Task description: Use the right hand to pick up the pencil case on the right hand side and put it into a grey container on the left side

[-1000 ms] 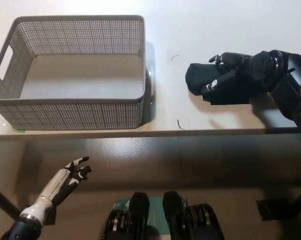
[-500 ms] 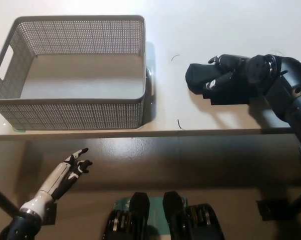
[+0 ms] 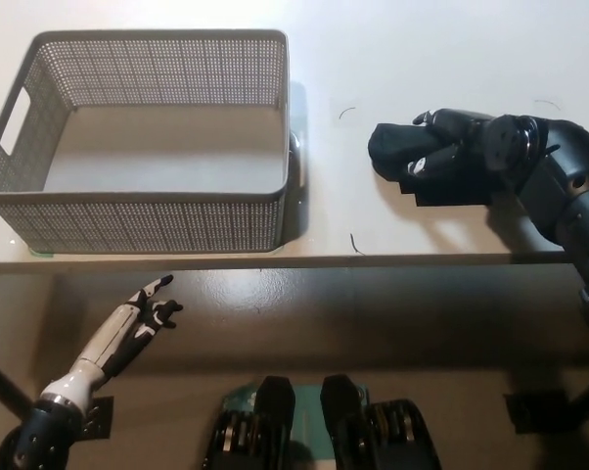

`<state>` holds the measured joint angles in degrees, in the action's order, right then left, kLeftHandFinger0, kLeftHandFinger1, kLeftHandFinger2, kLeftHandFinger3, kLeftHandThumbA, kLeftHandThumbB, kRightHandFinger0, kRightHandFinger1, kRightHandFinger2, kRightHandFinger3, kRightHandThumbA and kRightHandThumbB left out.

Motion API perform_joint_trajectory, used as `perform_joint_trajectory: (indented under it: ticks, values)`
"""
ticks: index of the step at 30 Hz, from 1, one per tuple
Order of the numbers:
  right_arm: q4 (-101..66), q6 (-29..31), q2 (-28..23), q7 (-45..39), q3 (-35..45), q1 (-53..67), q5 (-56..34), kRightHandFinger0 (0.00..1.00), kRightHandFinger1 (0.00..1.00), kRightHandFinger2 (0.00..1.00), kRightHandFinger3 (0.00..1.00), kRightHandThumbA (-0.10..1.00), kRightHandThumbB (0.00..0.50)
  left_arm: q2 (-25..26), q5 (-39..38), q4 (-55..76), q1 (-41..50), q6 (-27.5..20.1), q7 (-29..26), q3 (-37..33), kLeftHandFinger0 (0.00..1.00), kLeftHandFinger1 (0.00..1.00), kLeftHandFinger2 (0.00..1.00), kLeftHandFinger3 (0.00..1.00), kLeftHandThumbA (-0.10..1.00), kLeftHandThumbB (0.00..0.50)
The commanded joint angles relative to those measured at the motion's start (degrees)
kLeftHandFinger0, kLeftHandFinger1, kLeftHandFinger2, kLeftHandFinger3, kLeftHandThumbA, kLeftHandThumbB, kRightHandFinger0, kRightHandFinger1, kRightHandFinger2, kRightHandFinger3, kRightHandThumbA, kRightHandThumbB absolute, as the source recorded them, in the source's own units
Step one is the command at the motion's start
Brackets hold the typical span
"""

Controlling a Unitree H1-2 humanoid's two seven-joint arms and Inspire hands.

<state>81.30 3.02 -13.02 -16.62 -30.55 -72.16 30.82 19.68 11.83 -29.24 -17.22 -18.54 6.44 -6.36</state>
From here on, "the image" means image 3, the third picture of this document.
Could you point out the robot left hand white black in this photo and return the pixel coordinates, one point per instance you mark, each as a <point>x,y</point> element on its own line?
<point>108,347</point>

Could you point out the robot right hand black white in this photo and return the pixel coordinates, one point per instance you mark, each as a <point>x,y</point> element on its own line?
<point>485,142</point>

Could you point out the black tape patch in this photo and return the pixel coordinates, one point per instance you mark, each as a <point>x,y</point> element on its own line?
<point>451,196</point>

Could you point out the green tape strip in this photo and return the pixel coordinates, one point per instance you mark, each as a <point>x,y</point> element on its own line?
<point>41,253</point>

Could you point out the grey perforated plastic basket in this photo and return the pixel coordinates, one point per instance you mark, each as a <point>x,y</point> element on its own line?
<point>128,225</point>

